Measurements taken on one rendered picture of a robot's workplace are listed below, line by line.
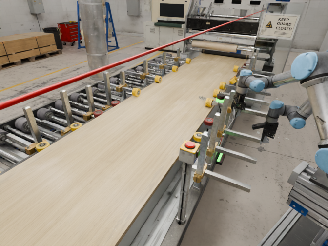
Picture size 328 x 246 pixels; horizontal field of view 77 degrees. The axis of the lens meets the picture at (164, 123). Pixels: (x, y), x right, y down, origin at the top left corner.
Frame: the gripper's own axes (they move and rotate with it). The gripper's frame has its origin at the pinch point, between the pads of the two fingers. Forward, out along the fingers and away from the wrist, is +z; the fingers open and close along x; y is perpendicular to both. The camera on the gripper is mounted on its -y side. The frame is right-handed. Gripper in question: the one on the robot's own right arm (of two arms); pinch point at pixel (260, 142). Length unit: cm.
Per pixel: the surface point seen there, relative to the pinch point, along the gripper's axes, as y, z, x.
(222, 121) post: -30.3, -13.1, -5.7
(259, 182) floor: 15, 83, 49
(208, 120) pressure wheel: -41.7, -7.7, -1.1
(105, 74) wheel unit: -138, -32, -11
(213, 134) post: -30.4, -15.4, -30.7
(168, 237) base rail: -32, 13, -92
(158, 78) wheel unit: -118, -14, 52
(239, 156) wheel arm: -10.9, -1.6, -26.5
